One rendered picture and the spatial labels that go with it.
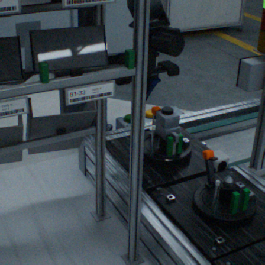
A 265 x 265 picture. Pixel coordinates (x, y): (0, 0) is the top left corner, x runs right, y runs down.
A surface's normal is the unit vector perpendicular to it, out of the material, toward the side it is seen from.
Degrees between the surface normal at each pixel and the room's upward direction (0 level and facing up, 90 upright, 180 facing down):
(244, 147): 0
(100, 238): 0
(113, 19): 90
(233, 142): 0
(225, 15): 91
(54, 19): 90
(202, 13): 91
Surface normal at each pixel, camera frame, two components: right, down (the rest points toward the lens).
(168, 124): 0.47, 0.44
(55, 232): 0.03, -0.88
